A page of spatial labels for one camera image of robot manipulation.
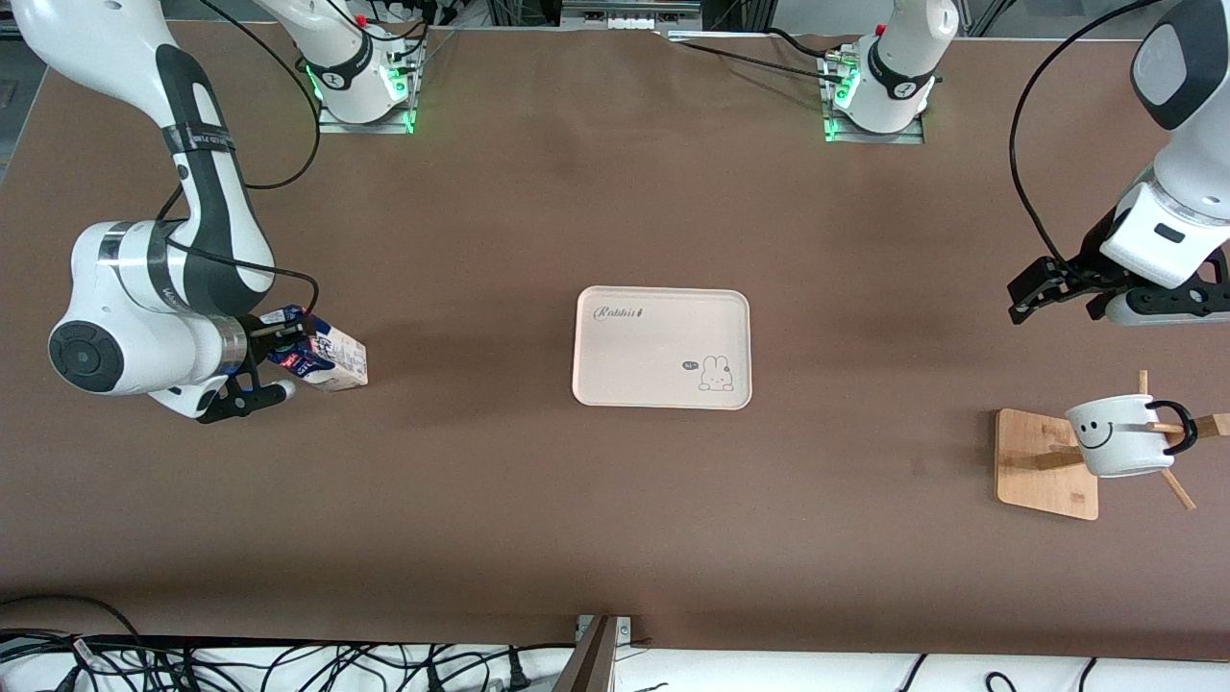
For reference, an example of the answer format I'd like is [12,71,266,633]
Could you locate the blue white milk carton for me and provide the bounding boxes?
[259,306,369,393]

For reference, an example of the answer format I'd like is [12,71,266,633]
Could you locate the white smiley face cup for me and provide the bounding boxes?
[1065,394,1200,479]

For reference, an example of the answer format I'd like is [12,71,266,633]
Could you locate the wooden cup stand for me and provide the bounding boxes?
[996,370,1230,522]

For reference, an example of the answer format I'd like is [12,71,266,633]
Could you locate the cream rabbit print tray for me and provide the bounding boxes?
[572,285,752,411]

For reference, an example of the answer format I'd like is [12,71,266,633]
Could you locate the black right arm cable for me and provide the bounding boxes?
[159,0,324,333]

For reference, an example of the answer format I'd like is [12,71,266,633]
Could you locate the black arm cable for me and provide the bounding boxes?
[159,0,324,333]
[1008,0,1169,270]

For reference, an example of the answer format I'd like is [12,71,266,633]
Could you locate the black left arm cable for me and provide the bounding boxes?
[1008,0,1169,270]

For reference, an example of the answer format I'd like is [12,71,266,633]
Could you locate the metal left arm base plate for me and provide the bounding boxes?
[822,48,926,145]

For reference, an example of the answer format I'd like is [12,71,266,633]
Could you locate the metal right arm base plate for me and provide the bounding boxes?
[315,38,421,136]

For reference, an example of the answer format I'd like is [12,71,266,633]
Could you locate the long looping black cable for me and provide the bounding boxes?
[0,593,147,692]

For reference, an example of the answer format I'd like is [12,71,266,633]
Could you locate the black base supply cable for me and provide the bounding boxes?
[663,27,858,86]

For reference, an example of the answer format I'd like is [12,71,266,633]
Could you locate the dark slanted post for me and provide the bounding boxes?
[553,615,618,692]

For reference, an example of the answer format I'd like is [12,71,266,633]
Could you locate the metal table edge bracket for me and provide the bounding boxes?
[575,615,633,664]

